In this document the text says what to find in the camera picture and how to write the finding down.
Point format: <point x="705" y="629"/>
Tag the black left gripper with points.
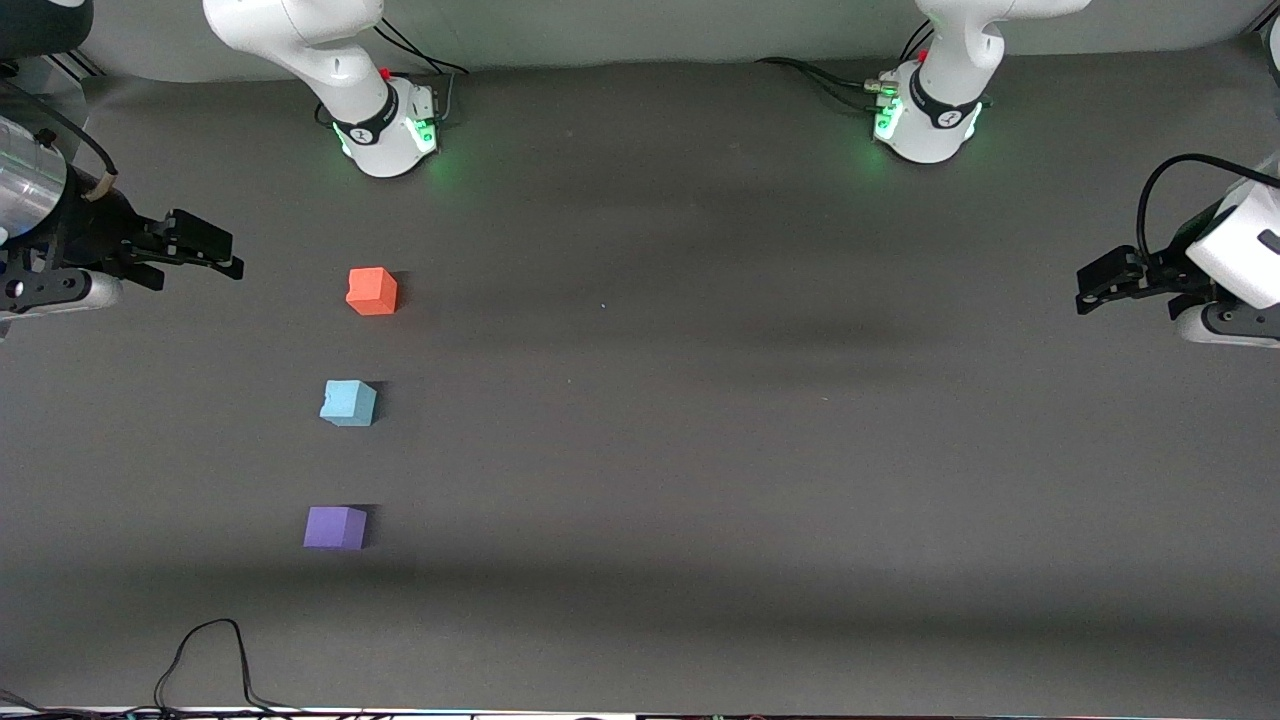
<point x="1163" y="268"/>

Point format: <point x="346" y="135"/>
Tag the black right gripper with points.
<point x="100" y="228"/>

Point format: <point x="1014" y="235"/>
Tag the light blue foam block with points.
<point x="348" y="403"/>

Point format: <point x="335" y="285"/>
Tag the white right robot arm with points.
<point x="350" y="60"/>

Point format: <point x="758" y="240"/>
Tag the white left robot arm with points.
<point x="940" y="90"/>

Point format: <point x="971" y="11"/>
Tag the orange foam block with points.
<point x="371" y="291"/>

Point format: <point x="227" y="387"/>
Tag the purple foam block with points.
<point x="334" y="528"/>

